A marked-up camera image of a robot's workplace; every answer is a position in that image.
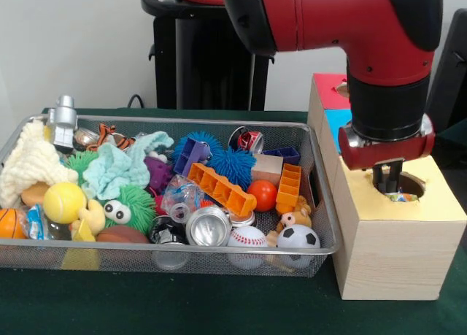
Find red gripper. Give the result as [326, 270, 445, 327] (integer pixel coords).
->
[337, 114, 436, 194]

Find small polka-dot cloth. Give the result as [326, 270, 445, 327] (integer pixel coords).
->
[385, 191, 419, 204]

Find wooden box with three holes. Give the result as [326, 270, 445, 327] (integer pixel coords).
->
[308, 73, 467, 301]

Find dark green table cloth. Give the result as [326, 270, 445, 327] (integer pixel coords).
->
[0, 107, 467, 335]
[436, 118, 467, 161]

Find short orange toy brick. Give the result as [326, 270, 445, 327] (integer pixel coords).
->
[276, 163, 303, 214]

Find soccer ball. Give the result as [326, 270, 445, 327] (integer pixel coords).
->
[276, 224, 321, 269]

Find black upright panel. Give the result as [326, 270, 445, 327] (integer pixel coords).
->
[426, 8, 467, 134]

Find baseball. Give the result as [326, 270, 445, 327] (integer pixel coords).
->
[228, 225, 268, 270]

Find long orange toy brick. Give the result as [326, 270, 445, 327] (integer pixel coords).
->
[187, 162, 258, 217]

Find green spiky toy with eyes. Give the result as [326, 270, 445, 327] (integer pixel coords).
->
[103, 184, 158, 238]

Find mint green cloth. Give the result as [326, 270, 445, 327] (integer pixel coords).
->
[82, 131, 175, 201]

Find yellow ball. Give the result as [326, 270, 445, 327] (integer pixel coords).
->
[42, 182, 88, 225]

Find silver toy robot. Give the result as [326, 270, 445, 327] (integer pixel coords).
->
[46, 95, 79, 148]

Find cream knitted cloth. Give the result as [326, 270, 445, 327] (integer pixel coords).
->
[0, 120, 79, 209]

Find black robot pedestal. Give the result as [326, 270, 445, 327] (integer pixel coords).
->
[141, 0, 275, 112]

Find shallow wire mesh bin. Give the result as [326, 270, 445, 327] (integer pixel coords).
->
[0, 114, 343, 279]

